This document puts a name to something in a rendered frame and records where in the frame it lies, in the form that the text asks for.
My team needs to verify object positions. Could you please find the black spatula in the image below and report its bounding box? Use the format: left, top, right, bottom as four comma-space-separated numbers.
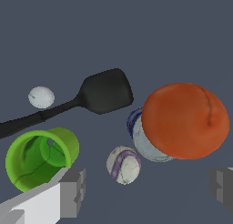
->
0, 67, 135, 140

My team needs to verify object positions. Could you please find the white ball with purple stripe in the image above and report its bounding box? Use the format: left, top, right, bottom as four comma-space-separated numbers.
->
106, 145, 142, 186

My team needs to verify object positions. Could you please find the orange peach fruit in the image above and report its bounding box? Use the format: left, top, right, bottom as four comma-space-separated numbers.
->
140, 82, 230, 160

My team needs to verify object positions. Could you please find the white blue patterned bowl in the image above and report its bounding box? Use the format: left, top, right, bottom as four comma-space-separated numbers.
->
126, 107, 176, 163

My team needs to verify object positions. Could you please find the green plastic cup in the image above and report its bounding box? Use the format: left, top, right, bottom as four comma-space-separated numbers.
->
5, 127, 80, 193

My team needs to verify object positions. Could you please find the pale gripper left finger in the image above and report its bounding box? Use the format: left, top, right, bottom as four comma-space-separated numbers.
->
0, 167, 86, 224

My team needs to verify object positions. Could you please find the small white golf ball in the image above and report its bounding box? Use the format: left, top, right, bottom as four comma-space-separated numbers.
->
27, 86, 56, 109

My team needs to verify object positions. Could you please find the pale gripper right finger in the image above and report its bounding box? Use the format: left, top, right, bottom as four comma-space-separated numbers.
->
208, 167, 233, 216

